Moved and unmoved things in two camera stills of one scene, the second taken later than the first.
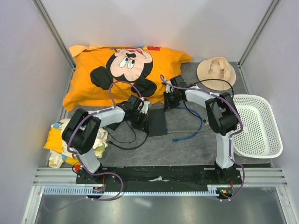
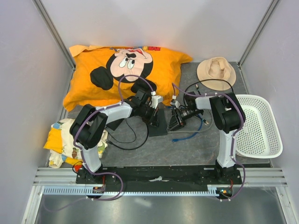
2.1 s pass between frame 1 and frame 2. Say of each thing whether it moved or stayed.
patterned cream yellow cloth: stayed
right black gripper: moved
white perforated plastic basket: stayed
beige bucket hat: stayed
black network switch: stayed
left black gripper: moved
